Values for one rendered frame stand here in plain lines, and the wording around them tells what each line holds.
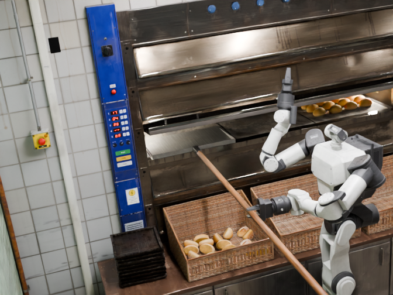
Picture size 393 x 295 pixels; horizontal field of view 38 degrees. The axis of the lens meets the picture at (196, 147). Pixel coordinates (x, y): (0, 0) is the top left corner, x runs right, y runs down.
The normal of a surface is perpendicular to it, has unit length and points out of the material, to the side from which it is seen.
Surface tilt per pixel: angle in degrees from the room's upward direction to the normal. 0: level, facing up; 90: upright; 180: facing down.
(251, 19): 90
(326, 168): 90
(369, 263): 90
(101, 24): 90
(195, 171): 70
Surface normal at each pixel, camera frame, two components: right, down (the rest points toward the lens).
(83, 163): 0.30, 0.32
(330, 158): -0.72, -0.50
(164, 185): 0.25, -0.01
